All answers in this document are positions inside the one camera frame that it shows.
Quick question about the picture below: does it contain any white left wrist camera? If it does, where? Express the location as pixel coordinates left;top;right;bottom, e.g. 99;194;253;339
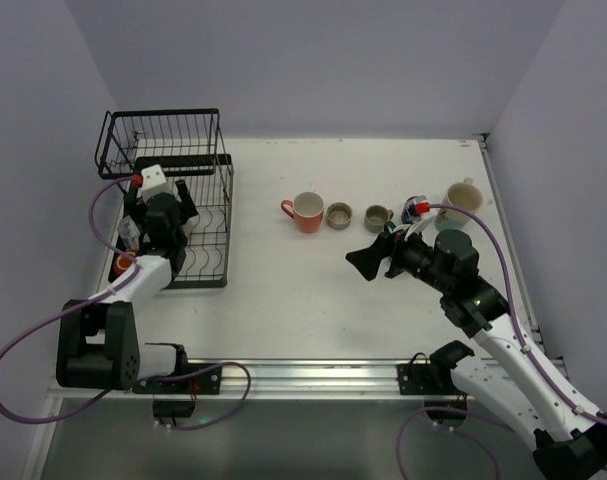
140;164;172;203

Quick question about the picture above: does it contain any dark blue glazed mug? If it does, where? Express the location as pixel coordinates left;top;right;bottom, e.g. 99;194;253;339
400;195;426;224

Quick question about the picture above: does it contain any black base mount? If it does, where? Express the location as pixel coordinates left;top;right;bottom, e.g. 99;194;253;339
396;352;461;396
132;362;223;396

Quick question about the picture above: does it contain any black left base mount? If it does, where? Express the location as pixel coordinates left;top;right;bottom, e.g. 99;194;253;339
132;362;223;396

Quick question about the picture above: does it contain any large orange mug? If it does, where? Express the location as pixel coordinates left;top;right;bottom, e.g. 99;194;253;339
280;192;324;234

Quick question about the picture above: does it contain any aluminium mounting rail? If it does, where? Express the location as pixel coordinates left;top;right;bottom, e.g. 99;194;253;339
47;357;569;401

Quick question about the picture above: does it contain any left black controller box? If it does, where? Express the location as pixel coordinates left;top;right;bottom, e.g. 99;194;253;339
152;400;195;425

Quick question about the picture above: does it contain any small orange red mug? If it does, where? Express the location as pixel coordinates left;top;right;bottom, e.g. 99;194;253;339
112;250;136;276

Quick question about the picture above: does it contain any speckled beige small cup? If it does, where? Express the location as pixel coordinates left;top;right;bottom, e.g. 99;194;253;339
326;202;353;231

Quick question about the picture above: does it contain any black wire dish rack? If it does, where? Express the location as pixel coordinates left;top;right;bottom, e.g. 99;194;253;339
95;108;234;289

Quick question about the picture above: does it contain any tall cream teal coral mug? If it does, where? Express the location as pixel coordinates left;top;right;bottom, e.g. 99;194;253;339
435;178;484;231

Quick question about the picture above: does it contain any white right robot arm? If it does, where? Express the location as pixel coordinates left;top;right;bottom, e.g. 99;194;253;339
346;230;607;479

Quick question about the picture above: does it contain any dark teal mug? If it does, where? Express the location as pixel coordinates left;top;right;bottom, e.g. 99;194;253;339
384;221;410;233

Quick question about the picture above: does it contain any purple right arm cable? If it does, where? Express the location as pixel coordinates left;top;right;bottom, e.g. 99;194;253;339
398;202;607;480

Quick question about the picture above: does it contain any clear faceted glass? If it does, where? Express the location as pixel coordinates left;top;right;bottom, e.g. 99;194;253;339
117;216;141;251

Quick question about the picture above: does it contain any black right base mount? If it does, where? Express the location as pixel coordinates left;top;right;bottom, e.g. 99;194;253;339
396;352;461;396

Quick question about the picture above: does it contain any olive brown small mug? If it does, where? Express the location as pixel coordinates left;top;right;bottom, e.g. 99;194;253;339
364;205;394;234

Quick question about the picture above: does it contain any black controller box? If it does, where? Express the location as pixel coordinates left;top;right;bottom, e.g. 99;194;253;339
424;400;468;423
152;400;195;425

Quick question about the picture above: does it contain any right black controller box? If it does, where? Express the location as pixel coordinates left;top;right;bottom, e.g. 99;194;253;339
424;400;468;423

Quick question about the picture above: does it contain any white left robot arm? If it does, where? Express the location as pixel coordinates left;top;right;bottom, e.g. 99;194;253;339
56;178;198;390

